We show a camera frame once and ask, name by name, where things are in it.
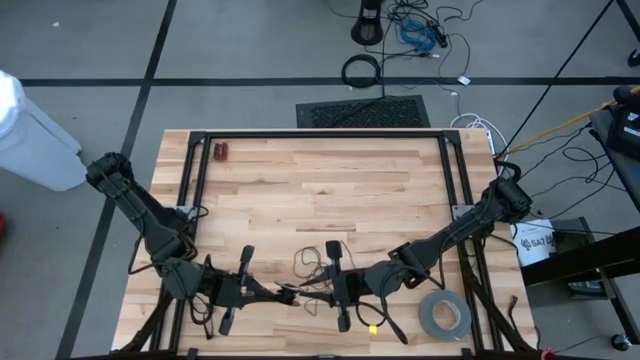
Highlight black cable with yellow tag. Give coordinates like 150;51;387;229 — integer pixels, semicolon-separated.
353;292;410;346

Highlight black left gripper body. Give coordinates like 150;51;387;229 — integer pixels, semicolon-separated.
209;244;261;337

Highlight black floor mat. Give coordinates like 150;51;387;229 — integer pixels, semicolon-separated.
294;94;432;129

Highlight black side cart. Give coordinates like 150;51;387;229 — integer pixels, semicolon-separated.
519;107;640;346

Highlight thin black braided cord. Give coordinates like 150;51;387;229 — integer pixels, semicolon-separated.
290;239;357;317

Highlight grey duct tape roll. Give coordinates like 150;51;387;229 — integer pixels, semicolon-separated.
417;289;472;343

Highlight brown braided cable end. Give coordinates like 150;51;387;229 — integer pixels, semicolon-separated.
507;294;522;334

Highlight blue coiled cable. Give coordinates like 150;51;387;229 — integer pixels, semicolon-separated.
398;18;437;52

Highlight yellow floor cable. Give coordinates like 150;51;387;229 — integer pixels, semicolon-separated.
504;85;640;155

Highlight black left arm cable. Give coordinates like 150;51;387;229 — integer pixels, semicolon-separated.
127;203;216;341

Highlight white plastic bin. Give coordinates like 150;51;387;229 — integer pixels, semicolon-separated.
0;69;89;194

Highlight black electronic device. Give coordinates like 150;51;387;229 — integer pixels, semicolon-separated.
605;84;640;161

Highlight black floor stand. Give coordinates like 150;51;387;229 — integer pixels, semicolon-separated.
349;0;385;46

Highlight white printed paper sign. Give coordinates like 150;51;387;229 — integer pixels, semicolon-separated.
512;218;557;267

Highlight white power cable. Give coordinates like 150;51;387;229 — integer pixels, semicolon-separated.
449;112;507;157

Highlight black aluminium table frame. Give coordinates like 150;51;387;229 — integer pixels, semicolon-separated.
112;129;539;360

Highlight black coiled floor cable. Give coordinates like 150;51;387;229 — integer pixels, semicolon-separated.
340;53;382;90

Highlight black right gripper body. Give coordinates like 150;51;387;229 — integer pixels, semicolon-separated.
325;240;364;334

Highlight black power strip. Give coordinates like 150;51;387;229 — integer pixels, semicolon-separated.
428;22;449;49

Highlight clear safety glasses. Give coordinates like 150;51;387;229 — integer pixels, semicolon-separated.
189;294;217;341

